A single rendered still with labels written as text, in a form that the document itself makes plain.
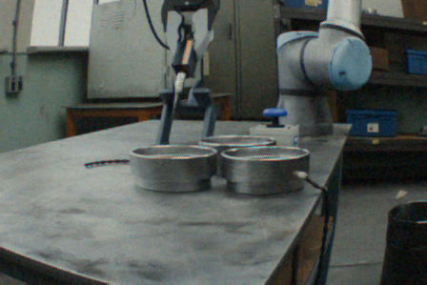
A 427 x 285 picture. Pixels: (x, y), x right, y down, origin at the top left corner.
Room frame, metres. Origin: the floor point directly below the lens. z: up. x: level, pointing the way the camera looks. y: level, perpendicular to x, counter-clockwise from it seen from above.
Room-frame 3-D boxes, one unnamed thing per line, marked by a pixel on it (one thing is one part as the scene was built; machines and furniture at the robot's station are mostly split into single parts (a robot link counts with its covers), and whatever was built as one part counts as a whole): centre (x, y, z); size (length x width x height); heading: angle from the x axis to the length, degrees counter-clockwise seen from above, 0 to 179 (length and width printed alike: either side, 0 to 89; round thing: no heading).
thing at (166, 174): (0.64, 0.05, 0.82); 0.10 x 0.10 x 0.04
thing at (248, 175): (0.62, -0.06, 0.82); 0.10 x 0.10 x 0.04
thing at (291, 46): (1.19, -0.21, 0.97); 0.13 x 0.12 x 0.14; 30
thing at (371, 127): (4.10, -1.37, 0.56); 0.52 x 0.38 x 0.22; 69
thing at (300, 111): (1.20, -0.20, 0.85); 0.15 x 0.15 x 0.10
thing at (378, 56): (4.09, -1.35, 1.19); 0.52 x 0.42 x 0.38; 72
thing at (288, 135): (0.88, -0.10, 0.82); 0.08 x 0.07 x 0.05; 162
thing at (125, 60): (3.28, 0.39, 1.10); 0.62 x 0.61 x 0.65; 162
